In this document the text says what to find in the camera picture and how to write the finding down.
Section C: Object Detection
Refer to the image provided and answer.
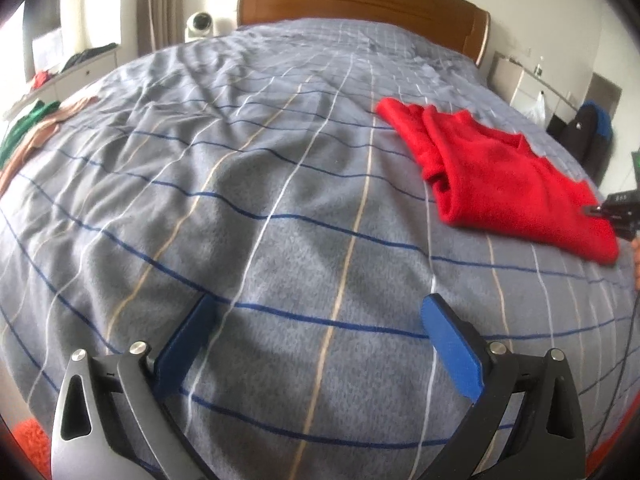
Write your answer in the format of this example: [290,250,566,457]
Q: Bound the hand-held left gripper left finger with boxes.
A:
[50,292,222,480]

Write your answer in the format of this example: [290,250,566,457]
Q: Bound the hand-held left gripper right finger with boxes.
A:
[421,293,587,480]

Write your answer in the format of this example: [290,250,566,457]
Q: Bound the red knit sweater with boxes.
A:
[375,97,622,266]

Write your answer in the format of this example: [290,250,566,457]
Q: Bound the dark clothes pile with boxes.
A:
[62,42,119,74]

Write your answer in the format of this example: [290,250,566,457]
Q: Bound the black and blue jacket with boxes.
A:
[556,102,614,184]

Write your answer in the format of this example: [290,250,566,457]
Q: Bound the white plastic bag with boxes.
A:
[527,91,547,125]

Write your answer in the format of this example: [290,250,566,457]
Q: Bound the grey nightstand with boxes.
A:
[487,52,552,117]

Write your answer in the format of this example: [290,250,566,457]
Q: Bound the grey plaid bed blanket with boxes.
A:
[0,17,640,480]

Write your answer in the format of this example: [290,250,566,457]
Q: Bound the orange fuzzy cloth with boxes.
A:
[12,419,54,480]

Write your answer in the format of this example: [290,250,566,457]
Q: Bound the green cloth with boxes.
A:
[0,101,62,169]

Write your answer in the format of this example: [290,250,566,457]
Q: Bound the white dresser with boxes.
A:
[29,44,121,105]

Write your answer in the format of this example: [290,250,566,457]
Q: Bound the wooden headboard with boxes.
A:
[236,0,492,69]

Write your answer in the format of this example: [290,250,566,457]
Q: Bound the white round fan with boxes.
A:
[184,11,218,44]

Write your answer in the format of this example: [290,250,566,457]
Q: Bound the white box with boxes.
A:
[31,27,64,72]

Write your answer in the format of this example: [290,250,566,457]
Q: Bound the beige curtain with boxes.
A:
[134,0,174,54]

